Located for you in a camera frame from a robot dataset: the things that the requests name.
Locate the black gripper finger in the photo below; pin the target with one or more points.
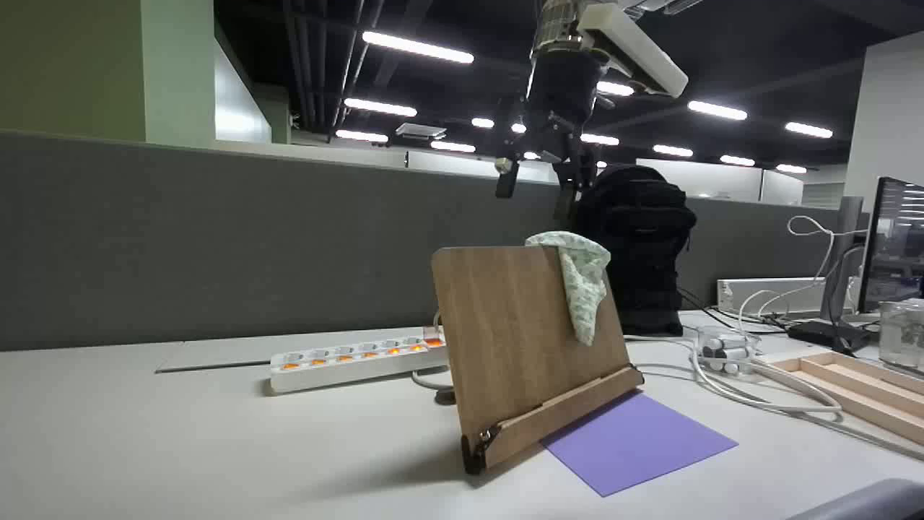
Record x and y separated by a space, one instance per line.
567 200
511 171

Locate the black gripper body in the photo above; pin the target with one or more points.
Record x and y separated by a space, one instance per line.
560 104

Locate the green patterned white cloth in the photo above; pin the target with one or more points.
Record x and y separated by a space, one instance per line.
586 277

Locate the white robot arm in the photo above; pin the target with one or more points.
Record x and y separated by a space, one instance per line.
575 43

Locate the brown wooden book stand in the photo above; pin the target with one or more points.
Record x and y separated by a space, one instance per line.
516 359

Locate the white power strip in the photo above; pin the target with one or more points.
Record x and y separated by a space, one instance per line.
356 362

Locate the purple paper sheet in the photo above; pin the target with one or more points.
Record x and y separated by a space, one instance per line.
633 443

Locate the black computer monitor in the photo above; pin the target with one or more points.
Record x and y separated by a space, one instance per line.
893 260

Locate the clear plastic container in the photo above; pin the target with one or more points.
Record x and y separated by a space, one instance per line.
903 332

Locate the light wooden tray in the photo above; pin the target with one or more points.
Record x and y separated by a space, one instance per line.
873 392

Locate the grey partition panel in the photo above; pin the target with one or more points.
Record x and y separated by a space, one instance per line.
118 242

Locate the grey chair edge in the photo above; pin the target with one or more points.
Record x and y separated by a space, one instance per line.
879 501

